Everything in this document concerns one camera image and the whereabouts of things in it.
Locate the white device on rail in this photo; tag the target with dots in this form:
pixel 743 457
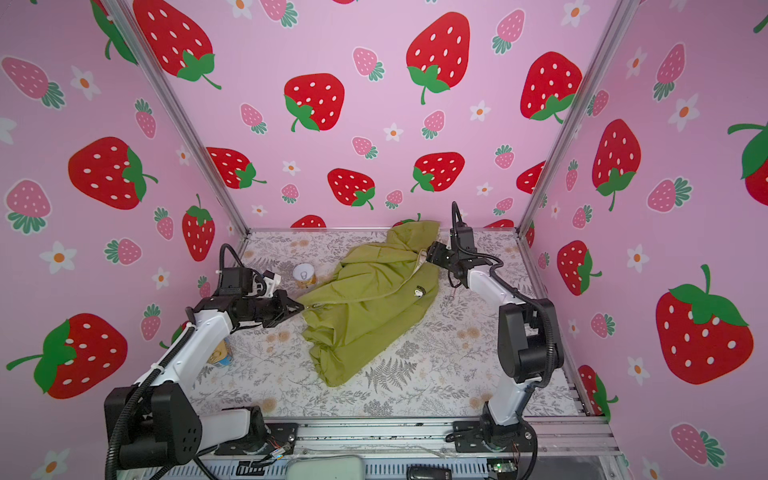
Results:
pixel 328 468

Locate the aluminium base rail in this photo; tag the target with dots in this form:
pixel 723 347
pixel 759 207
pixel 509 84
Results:
pixel 432 437

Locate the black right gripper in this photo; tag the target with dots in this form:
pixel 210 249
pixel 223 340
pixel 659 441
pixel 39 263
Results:
pixel 435 252

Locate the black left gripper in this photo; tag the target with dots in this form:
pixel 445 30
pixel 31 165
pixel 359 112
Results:
pixel 282 301

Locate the small white-lidded can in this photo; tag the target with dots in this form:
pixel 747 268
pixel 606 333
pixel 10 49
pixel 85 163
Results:
pixel 304 274

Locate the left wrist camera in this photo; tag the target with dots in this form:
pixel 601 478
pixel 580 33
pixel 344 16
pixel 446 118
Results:
pixel 267 283

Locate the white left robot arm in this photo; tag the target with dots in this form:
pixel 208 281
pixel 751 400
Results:
pixel 174 384

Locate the tan cardboard box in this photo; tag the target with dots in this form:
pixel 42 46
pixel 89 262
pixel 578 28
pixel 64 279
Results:
pixel 222 355

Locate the green zip jacket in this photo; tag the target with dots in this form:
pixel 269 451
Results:
pixel 377 293

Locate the black device on rail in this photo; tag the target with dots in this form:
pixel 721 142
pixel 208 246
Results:
pixel 428 472

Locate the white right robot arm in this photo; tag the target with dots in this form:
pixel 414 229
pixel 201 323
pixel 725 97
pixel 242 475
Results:
pixel 529 345

